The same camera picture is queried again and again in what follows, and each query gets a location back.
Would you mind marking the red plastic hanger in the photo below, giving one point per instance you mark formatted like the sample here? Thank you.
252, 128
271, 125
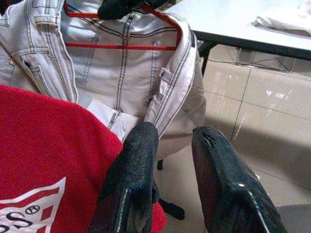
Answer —
109, 45

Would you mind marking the red t-shirt white print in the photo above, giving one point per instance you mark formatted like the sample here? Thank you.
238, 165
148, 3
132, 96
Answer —
48, 145

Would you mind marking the grey robot left leg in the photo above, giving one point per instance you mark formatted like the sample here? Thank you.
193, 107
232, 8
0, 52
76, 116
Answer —
296, 221

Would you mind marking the cream cotton garment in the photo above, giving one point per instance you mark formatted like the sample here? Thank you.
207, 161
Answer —
279, 24

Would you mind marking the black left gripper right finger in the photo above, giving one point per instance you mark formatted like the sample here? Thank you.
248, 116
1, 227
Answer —
226, 189

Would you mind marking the grey table black legs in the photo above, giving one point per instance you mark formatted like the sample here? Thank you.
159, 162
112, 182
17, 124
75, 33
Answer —
218, 14

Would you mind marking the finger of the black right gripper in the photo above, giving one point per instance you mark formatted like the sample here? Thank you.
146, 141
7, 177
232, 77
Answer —
114, 11
139, 4

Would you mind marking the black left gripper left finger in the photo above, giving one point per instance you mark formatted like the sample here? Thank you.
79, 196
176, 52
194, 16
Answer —
131, 170

